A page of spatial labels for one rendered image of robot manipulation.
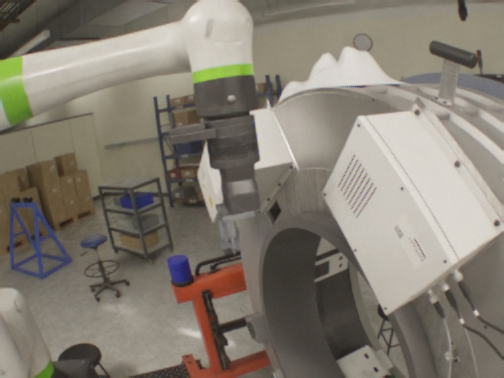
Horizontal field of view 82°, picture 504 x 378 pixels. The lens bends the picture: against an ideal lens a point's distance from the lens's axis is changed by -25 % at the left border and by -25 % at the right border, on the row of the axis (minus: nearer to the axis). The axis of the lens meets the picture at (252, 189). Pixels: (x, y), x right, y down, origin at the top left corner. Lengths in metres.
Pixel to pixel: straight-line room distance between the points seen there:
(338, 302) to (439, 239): 1.22
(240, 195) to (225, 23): 0.25
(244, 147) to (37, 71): 0.36
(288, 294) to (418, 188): 0.96
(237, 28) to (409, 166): 0.30
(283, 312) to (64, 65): 1.11
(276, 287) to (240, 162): 0.83
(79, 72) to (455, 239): 0.59
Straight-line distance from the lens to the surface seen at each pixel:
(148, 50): 0.62
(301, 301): 1.40
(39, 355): 0.74
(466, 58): 0.68
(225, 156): 0.53
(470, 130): 0.67
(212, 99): 0.52
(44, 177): 7.48
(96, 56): 0.61
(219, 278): 1.99
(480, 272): 0.57
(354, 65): 0.89
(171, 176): 7.14
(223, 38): 0.52
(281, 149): 0.96
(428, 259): 0.46
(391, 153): 0.48
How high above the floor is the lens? 1.85
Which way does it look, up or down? 14 degrees down
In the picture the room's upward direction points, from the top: 8 degrees counter-clockwise
